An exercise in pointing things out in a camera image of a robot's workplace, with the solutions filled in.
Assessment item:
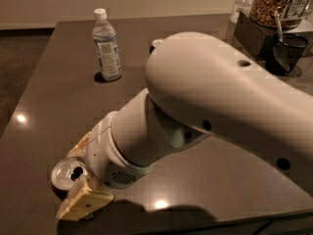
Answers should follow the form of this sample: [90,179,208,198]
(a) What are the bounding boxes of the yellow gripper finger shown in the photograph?
[57,176,113,221]
[67,132,91,159]

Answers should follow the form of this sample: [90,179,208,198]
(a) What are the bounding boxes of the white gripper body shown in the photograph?
[85,112,153,189]

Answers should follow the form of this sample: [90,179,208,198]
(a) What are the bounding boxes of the orange soda can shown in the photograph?
[51,157,87,200]

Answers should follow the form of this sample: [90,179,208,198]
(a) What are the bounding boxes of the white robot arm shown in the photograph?
[57,32,313,221]

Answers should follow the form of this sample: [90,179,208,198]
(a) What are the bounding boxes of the blue soda can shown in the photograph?
[150,38,164,54]

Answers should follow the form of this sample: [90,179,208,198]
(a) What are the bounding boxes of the clear plastic water bottle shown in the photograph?
[92,8,121,81]

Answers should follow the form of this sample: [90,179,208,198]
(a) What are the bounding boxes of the dark brown box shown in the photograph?
[234,12,276,62]

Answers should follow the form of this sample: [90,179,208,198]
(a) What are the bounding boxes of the black cup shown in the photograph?
[265,33,308,76]

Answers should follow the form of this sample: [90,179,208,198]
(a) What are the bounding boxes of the clear bottle in background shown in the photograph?
[229,0,253,24]

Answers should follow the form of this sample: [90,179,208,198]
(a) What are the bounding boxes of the white spoon in cup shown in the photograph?
[274,10,283,41]

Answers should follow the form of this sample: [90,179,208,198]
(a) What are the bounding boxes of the large jar of nuts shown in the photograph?
[249,0,313,29]

